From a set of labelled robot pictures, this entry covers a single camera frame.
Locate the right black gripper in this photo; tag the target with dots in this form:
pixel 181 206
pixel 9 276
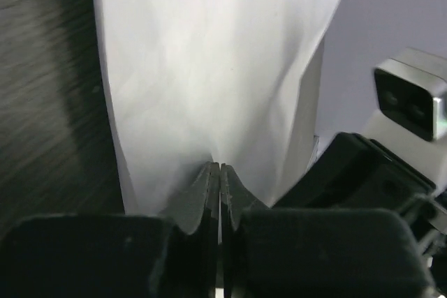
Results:
pixel 359 173

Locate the white wrapping paper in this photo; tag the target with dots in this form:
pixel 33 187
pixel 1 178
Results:
pixel 229 81

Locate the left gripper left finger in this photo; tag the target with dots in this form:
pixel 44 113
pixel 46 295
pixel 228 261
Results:
pixel 173 254

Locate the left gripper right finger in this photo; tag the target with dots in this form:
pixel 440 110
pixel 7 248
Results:
pixel 315 252

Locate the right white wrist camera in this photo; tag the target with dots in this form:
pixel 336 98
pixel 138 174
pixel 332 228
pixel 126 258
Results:
pixel 410 119

